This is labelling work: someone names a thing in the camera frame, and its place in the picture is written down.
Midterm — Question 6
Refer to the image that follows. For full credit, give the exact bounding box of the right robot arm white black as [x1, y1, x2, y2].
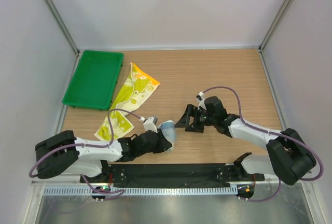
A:
[175, 95, 316, 185]

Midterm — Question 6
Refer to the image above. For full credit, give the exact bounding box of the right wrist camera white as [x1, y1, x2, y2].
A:
[196, 91, 206, 110]

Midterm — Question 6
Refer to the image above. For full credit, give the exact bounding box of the aluminium frame post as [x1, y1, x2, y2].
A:
[258, 0, 293, 53]
[44, 0, 79, 56]

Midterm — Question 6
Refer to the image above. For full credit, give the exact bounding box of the white slotted cable duct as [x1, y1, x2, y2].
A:
[43, 185, 238, 196]

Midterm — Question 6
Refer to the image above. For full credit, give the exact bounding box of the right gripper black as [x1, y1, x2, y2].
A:
[175, 104, 216, 133]

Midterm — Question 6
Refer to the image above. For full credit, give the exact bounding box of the yellow green patterned towel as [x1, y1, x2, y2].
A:
[94, 62, 160, 142]

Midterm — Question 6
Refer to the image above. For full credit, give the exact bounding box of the left aluminium frame post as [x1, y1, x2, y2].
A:
[44, 0, 79, 56]

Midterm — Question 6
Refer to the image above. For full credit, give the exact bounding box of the blue polka dot towel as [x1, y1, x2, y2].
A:
[158, 120, 176, 152]

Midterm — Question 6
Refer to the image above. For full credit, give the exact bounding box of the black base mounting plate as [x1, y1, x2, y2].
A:
[87, 163, 265, 189]

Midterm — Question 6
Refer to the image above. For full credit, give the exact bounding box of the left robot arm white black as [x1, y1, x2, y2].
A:
[30, 129, 176, 183]

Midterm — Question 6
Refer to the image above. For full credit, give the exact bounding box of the right aluminium frame post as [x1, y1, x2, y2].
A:
[258, 0, 293, 53]

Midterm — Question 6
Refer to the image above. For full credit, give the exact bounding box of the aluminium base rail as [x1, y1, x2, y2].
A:
[31, 161, 316, 186]

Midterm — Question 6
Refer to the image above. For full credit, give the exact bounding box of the green plastic tray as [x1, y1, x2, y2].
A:
[62, 50, 124, 110]

